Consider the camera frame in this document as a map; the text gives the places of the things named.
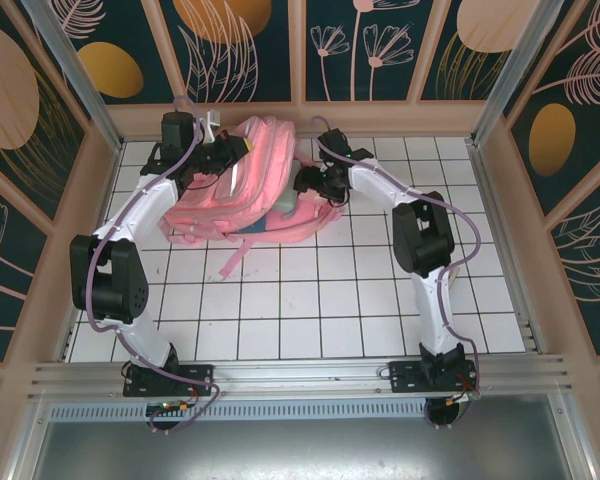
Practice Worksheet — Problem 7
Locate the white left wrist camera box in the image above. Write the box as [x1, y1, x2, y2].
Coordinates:
[204, 109, 222, 145]

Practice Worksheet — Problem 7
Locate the pink backpack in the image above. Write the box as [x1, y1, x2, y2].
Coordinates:
[159, 115, 344, 279]

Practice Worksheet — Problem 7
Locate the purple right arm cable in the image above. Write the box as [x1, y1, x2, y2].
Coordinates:
[312, 115, 483, 431]

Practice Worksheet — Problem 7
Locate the slotted metal cable tray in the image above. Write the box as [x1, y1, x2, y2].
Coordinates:
[47, 402, 564, 422]

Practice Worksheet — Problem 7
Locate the aluminium mounting rail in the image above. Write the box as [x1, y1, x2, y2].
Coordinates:
[27, 353, 581, 401]

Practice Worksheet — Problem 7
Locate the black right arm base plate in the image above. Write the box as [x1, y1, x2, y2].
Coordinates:
[388, 359, 481, 394]

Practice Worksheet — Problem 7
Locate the grey metal sheet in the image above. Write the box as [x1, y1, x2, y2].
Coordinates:
[7, 417, 600, 480]

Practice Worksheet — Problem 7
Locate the green pencil case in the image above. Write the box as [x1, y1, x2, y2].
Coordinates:
[274, 188, 302, 217]

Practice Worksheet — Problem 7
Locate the aluminium corner post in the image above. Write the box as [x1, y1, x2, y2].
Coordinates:
[468, 0, 564, 147]
[19, 0, 127, 152]

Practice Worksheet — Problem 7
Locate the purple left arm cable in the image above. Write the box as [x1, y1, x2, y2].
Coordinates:
[82, 96, 224, 436]

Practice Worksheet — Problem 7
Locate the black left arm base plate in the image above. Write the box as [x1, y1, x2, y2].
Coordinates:
[123, 363, 215, 399]

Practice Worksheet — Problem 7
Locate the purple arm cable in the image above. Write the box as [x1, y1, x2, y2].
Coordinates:
[312, 115, 483, 431]
[82, 96, 224, 436]

